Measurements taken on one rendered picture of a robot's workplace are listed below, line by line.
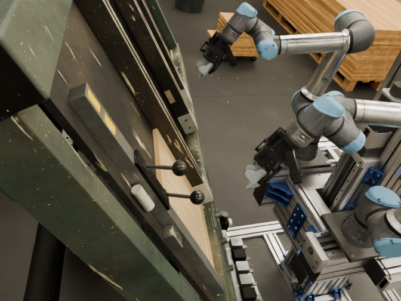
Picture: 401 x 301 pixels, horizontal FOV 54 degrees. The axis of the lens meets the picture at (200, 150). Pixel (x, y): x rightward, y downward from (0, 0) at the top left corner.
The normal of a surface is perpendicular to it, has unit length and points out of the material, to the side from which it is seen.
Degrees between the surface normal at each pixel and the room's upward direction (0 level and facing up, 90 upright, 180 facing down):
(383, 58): 90
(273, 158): 76
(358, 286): 0
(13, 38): 60
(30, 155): 90
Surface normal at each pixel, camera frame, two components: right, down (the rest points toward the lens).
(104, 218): 0.14, 0.67
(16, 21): 0.93, -0.34
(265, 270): 0.18, -0.74
